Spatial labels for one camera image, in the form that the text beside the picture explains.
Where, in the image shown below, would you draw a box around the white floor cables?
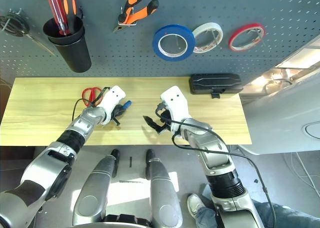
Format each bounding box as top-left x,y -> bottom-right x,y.
283,151 -> 320,196

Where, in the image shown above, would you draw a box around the black handled scissors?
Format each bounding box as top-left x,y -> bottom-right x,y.
0,9 -> 57,57

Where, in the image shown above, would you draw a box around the silver robot torso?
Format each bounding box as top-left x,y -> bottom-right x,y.
72,214 -> 156,228

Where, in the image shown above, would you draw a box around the white tape roll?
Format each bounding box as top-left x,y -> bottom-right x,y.
191,22 -> 224,54

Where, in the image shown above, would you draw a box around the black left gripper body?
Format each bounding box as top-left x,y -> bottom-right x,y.
113,104 -> 126,117

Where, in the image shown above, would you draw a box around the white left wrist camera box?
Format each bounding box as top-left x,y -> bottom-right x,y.
99,85 -> 127,125

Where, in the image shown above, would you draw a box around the red tape roll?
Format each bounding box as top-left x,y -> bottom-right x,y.
227,23 -> 266,53

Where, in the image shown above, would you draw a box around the blue tape roll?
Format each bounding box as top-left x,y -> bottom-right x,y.
152,24 -> 196,62

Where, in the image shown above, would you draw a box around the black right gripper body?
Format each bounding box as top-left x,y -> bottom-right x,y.
156,102 -> 174,132

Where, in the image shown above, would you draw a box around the black robot right foot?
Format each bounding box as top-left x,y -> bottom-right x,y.
145,149 -> 156,181

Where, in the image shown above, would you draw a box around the black plastic cup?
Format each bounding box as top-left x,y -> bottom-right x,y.
42,16 -> 93,73

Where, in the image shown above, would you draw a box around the orange black handled screwdriver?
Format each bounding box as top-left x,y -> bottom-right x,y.
61,0 -> 77,35

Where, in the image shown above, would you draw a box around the blue jeans leg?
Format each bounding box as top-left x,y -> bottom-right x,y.
194,199 -> 320,228

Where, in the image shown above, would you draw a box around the white furniture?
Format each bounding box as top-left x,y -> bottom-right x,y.
238,67 -> 320,156

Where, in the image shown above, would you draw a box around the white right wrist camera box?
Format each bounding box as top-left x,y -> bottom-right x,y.
159,86 -> 192,135

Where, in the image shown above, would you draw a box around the black plastic tool case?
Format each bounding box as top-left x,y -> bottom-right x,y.
188,73 -> 244,99

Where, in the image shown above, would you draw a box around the silver robot left leg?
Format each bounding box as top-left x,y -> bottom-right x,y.
72,154 -> 118,226

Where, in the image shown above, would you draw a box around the grey perforated pegboard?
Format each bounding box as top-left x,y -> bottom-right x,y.
0,0 -> 320,85

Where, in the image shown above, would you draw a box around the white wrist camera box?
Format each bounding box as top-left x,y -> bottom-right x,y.
159,86 -> 192,135
99,85 -> 127,125

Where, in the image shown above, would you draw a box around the black robot foot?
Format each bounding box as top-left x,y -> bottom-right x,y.
145,149 -> 156,181
110,149 -> 121,178

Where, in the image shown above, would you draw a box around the black robot left foot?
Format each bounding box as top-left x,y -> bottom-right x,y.
110,149 -> 121,178

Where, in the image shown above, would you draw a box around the red clear handled screwdriver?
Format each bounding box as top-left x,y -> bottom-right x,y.
45,0 -> 71,36

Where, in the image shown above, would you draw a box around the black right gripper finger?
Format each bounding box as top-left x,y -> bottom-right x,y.
142,115 -> 166,135

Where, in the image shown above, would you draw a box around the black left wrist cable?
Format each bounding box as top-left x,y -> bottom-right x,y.
71,86 -> 112,122

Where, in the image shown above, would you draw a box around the white sneaker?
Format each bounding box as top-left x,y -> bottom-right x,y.
186,193 -> 209,220

